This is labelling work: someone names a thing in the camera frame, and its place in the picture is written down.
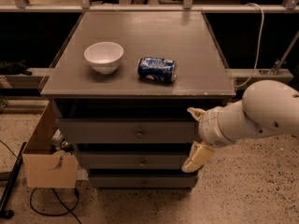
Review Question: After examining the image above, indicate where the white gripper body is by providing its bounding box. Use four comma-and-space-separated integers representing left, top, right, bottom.
198, 106, 234, 147

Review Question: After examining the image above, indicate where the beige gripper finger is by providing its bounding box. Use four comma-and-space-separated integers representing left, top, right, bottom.
181, 141, 214, 173
187, 107, 206, 121

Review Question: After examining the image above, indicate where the grey top drawer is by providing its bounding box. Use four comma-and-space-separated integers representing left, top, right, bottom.
56, 119, 199, 144

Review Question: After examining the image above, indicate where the grey drawer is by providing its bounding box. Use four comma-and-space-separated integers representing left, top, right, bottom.
89, 172, 198, 189
76, 152, 189, 170
56, 119, 199, 144

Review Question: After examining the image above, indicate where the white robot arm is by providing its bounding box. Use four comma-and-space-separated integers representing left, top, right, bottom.
181, 80, 299, 173

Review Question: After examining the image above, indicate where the grey drawer cabinet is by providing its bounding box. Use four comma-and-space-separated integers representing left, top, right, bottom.
41, 11, 235, 176

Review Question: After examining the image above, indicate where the grey bottom drawer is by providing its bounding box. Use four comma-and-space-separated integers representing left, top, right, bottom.
89, 172, 198, 189

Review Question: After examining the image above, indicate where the grey middle drawer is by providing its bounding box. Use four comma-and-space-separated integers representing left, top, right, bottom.
76, 152, 189, 170

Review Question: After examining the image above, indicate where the blue soda can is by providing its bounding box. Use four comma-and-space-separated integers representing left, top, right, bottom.
137, 57, 177, 83

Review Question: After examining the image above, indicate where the white bowl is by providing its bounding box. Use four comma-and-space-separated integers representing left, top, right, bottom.
83, 42, 124, 75

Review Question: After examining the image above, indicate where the cardboard box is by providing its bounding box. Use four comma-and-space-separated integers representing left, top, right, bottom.
22, 104, 78, 189

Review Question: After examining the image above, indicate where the black pole stand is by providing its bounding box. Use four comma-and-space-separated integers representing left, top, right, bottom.
0, 142, 26, 219

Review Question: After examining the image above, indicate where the white cable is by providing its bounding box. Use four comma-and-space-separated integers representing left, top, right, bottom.
233, 2, 265, 90

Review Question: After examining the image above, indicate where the metal frame rail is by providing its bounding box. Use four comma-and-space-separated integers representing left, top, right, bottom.
0, 68, 293, 89

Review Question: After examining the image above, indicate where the black floor cable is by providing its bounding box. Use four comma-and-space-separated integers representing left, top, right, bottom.
29, 187, 82, 224

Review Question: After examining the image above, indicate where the black object on rail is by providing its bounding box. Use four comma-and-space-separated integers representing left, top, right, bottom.
0, 60, 32, 76

